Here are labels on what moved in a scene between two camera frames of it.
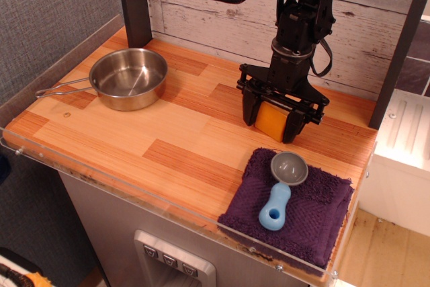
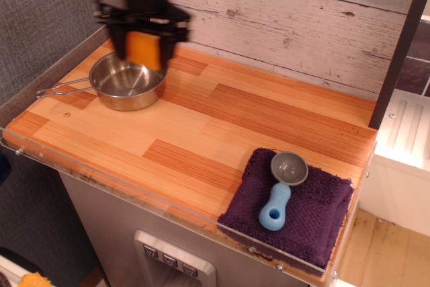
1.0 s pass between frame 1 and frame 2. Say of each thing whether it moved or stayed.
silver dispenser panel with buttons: stayed
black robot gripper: moved
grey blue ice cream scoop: stayed
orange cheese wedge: moved
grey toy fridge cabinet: stayed
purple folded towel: stayed
